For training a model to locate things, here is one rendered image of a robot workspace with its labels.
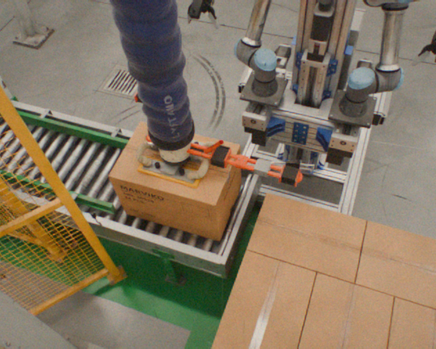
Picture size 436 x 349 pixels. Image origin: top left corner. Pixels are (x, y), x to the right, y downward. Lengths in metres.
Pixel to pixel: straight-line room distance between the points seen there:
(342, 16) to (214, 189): 1.03
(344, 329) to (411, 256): 0.56
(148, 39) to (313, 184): 1.84
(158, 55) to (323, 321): 1.50
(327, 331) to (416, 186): 1.58
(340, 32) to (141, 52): 1.09
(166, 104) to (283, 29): 2.94
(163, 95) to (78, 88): 2.54
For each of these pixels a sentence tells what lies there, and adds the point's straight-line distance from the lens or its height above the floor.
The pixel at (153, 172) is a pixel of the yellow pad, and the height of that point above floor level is 0.97.
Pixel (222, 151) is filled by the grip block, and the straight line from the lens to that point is 2.11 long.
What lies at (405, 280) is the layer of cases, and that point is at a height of 0.54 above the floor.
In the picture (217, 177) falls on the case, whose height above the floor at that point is 0.95.
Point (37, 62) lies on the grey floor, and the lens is 4.75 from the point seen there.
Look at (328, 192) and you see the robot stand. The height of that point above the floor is 0.21.
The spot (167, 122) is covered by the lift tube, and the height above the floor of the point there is 1.35.
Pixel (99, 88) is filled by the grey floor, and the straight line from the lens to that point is 4.23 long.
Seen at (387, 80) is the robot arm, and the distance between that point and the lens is 2.32.
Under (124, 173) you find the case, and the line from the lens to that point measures 2.30.
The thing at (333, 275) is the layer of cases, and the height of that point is 0.54.
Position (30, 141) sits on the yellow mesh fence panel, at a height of 1.46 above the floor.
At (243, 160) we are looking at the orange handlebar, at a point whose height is 1.10.
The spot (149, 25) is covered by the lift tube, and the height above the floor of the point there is 1.85.
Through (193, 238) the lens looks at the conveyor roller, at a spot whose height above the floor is 0.55.
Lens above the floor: 2.76
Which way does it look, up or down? 55 degrees down
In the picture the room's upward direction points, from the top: 6 degrees counter-clockwise
